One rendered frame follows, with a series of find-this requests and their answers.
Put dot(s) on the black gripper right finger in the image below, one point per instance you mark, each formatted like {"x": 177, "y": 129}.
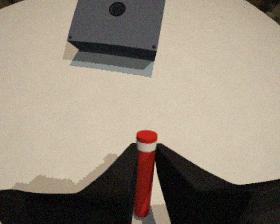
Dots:
{"x": 195, "y": 196}

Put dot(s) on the grey sloped panel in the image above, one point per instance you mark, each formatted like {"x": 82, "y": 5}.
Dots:
{"x": 128, "y": 28}

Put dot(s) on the dark red peg with grey band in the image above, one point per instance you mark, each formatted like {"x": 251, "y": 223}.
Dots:
{"x": 146, "y": 145}

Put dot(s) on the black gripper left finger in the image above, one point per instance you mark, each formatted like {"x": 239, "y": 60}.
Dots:
{"x": 108, "y": 200}

